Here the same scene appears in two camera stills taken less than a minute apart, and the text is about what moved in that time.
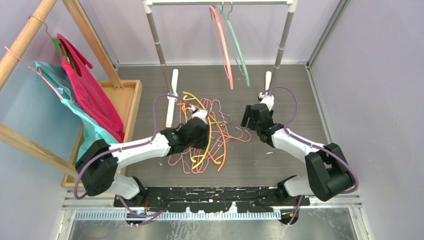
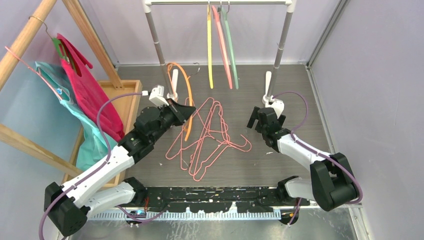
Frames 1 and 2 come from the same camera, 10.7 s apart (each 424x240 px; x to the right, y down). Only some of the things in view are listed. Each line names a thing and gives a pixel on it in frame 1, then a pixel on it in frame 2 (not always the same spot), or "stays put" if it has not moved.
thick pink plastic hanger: [213, 10] stays put
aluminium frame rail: [84, 206] stays put
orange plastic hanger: [221, 159] -> [186, 132]
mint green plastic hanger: [241, 58] -> [234, 71]
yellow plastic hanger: [194, 158] -> [209, 48]
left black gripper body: [200, 142] -> [169, 116]
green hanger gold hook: [57, 41] stays put
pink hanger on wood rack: [35, 70] stays put
